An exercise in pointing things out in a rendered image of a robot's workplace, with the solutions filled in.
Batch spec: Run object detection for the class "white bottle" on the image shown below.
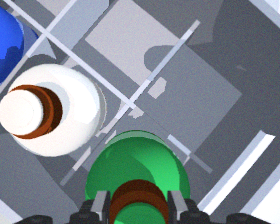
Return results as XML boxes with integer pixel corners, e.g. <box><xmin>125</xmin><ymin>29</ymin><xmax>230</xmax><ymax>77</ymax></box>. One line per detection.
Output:
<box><xmin>0</xmin><ymin>64</ymin><xmax>107</xmax><ymax>157</ymax></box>

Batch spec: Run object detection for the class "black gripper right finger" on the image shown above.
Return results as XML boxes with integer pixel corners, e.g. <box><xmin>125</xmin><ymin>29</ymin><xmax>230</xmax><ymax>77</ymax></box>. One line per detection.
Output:
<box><xmin>167</xmin><ymin>190</ymin><xmax>272</xmax><ymax>224</ymax></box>

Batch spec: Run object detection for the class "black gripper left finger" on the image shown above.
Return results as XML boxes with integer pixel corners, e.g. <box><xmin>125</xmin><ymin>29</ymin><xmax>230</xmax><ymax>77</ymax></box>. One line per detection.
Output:
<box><xmin>13</xmin><ymin>191</ymin><xmax>111</xmax><ymax>224</ymax></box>

